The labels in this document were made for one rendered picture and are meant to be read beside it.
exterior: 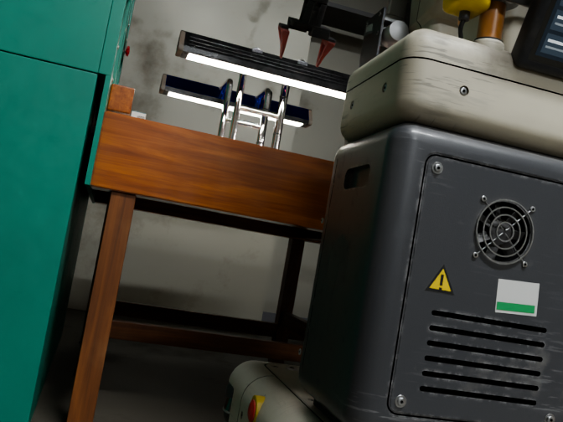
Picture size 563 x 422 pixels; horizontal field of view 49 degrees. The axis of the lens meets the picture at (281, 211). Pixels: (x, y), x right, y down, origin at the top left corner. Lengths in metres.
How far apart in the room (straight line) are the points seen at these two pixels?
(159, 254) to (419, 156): 3.01
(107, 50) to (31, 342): 0.69
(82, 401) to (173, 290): 2.18
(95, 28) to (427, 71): 0.95
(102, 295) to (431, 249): 0.96
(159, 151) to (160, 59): 2.30
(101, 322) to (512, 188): 1.04
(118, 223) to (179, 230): 2.17
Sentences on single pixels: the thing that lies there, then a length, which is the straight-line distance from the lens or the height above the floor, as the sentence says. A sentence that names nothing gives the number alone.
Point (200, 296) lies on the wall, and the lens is 3.74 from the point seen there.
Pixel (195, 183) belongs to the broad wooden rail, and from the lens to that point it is 1.56.
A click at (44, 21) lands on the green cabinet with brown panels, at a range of 1.57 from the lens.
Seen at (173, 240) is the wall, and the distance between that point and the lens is 3.70.
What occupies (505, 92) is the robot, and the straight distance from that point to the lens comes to 0.85.
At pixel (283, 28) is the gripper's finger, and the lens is 1.60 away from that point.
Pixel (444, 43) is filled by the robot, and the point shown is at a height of 0.79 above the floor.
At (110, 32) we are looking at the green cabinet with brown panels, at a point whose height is 0.94.
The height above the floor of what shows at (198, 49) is 1.05.
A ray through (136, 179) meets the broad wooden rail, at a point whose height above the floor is 0.62.
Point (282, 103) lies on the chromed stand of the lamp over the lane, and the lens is 2.14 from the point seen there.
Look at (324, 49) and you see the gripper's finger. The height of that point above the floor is 1.02.
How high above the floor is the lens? 0.49
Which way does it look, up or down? 4 degrees up
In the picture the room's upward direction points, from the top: 10 degrees clockwise
